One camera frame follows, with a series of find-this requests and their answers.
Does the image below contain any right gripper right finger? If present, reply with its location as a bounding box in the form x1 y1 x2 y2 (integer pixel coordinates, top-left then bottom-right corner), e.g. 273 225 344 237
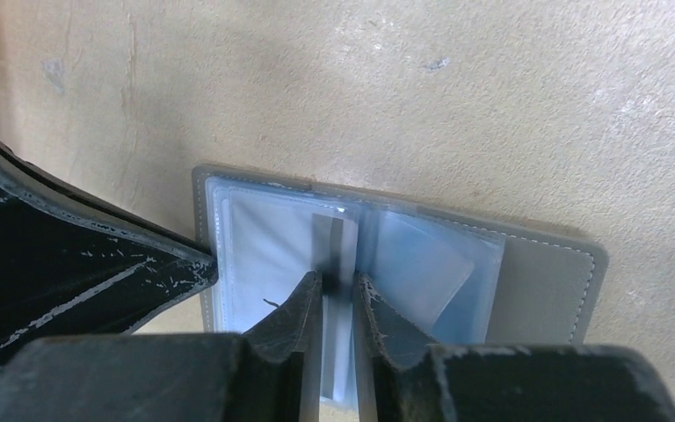
353 274 675 421

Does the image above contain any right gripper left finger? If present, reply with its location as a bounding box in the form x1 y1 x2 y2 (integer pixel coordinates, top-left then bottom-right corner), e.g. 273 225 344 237
0 272 323 421

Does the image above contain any grey card holder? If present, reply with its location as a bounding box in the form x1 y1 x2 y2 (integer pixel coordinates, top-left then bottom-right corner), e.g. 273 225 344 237
192 164 610 409

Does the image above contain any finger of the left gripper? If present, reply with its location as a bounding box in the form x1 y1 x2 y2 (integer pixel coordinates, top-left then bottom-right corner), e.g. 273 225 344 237
0 142 217 369

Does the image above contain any white magnetic stripe card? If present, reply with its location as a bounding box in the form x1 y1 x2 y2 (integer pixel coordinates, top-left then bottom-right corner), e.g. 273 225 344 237
312 215 351 404

